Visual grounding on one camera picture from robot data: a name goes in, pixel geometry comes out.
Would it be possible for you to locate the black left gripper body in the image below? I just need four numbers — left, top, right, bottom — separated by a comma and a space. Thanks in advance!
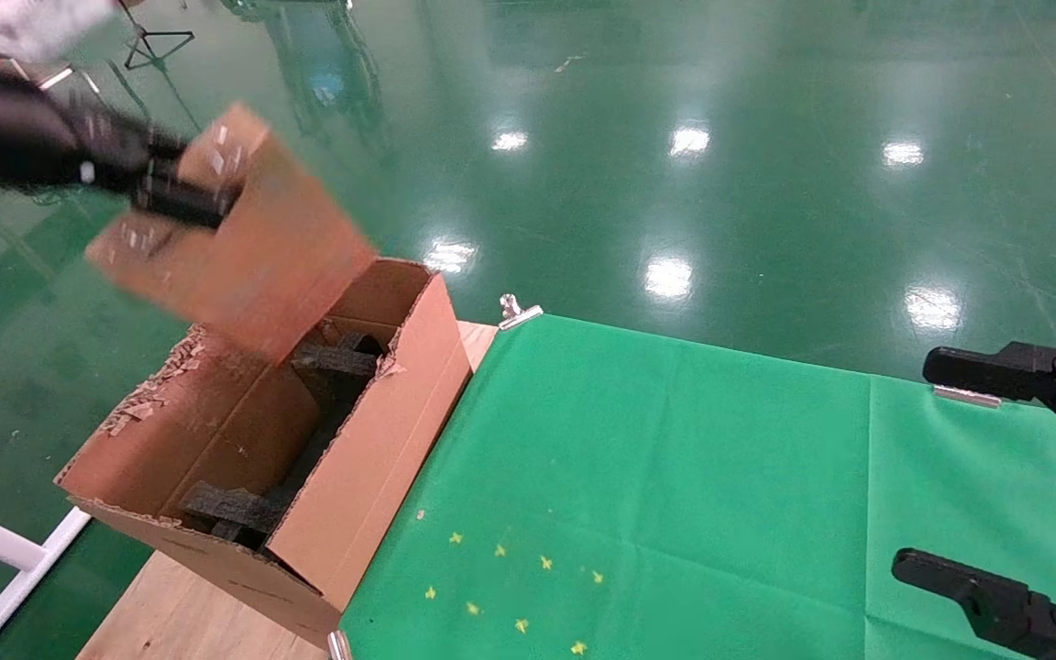
0, 69, 160, 198

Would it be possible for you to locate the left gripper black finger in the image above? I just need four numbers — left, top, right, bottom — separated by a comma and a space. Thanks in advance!
129, 168, 242, 231

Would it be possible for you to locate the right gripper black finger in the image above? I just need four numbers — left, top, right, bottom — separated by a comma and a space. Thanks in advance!
891, 548, 1056, 660
921, 340, 1056, 460

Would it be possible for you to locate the small brown cardboard box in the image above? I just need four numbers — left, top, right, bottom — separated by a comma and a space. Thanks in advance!
85, 102, 380, 366

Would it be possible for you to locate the large open brown carton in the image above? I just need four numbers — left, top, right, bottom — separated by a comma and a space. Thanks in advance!
53, 257, 476, 648

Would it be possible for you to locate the white tube rack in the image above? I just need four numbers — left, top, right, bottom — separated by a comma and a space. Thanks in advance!
33, 60, 104, 98

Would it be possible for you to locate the black tripod stand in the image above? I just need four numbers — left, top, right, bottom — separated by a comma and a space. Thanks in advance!
120, 0, 195, 72

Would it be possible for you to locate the green table cloth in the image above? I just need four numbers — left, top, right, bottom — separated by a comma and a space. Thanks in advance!
337, 312, 1056, 660

